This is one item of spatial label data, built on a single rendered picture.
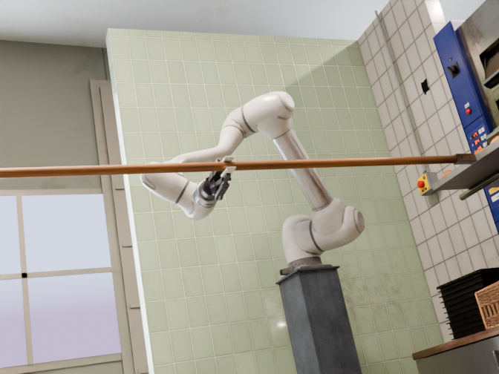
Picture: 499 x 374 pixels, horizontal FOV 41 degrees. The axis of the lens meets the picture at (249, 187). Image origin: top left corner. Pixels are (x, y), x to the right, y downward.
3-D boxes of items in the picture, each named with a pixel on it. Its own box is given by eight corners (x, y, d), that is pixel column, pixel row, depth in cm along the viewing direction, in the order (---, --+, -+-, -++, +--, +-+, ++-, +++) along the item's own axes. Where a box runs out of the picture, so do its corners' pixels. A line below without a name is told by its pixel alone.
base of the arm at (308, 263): (272, 282, 301) (270, 270, 303) (314, 278, 310) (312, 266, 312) (290, 270, 286) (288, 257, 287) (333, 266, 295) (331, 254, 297)
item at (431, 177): (431, 195, 364) (425, 179, 368) (441, 188, 356) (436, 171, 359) (419, 196, 362) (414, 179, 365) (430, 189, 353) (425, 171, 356)
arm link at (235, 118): (213, 128, 280) (238, 116, 273) (223, 107, 294) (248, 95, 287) (230, 151, 285) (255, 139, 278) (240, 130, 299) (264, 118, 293)
